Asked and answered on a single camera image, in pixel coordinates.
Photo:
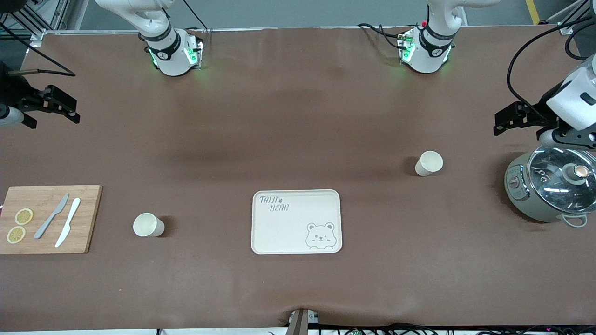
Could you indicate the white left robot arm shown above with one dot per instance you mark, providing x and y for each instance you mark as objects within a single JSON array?
[{"x": 426, "y": 56}]

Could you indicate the gray camera mount post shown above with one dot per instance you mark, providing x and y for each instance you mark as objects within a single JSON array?
[{"x": 300, "y": 322}]

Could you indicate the aluminium frame profile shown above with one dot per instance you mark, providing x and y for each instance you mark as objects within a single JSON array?
[
  {"x": 42, "y": 18},
  {"x": 575, "y": 18}
]

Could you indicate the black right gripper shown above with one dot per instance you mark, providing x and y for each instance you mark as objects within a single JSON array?
[{"x": 16, "y": 93}]

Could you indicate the white plastic knife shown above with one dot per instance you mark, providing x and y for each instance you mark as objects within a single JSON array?
[{"x": 69, "y": 221}]

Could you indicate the gray green electric cooker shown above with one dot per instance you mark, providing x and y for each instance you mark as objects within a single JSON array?
[{"x": 521, "y": 195}]

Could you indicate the wooden cutting board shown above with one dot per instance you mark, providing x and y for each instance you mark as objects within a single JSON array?
[{"x": 86, "y": 218}]

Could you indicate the lemon slice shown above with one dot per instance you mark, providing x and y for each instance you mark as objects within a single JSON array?
[
  {"x": 16, "y": 234},
  {"x": 23, "y": 216}
]

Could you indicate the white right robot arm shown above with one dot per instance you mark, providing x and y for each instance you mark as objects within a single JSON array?
[{"x": 168, "y": 55}]

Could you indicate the glass cooker lid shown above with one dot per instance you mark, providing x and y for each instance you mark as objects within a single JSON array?
[{"x": 554, "y": 186}]

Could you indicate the white plastic cup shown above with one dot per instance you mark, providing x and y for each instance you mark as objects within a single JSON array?
[
  {"x": 145, "y": 225},
  {"x": 430, "y": 162}
]

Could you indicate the white bear print tray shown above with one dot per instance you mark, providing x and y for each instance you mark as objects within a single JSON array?
[{"x": 293, "y": 230}]

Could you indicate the gray plastic knife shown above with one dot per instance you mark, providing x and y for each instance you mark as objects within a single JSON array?
[{"x": 50, "y": 217}]

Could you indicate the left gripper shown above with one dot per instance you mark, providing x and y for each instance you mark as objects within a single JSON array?
[{"x": 536, "y": 117}]

